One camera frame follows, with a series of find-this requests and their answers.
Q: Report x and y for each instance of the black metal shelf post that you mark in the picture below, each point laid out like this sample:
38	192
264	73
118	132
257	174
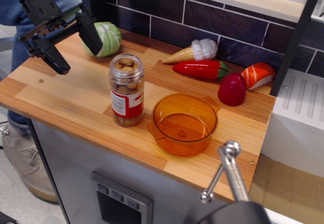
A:
293	46

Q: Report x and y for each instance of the red toy chili pepper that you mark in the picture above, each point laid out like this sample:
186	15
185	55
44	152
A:
206	69

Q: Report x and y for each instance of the red toy strawberry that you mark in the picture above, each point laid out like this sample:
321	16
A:
232	90

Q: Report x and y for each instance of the toy ice cream cone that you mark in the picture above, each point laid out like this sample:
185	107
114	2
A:
204	49

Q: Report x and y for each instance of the toy salmon sushi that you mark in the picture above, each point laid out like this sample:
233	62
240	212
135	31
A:
258	74

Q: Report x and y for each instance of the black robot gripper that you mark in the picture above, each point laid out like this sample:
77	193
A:
53	25

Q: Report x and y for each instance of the green toy cabbage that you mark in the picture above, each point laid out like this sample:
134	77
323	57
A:
111	38

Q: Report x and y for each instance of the grey oven control panel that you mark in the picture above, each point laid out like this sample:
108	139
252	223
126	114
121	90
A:
120	204

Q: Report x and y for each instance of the clear almond jar red label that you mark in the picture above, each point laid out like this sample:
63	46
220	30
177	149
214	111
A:
127	78

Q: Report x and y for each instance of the metal clamp screw handle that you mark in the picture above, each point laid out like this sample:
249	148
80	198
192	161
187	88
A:
228	154

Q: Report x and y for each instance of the orange transparent plastic pot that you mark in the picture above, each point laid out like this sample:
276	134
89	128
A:
183	124

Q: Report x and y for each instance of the person leg in blue jeans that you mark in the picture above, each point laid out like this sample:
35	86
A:
12	15

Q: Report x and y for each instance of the white ribbed toy sink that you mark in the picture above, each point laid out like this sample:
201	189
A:
300	98

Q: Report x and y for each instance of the beige sneaker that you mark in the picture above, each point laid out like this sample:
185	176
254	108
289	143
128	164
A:
20	149

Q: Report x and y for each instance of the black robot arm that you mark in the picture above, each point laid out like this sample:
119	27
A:
41	24

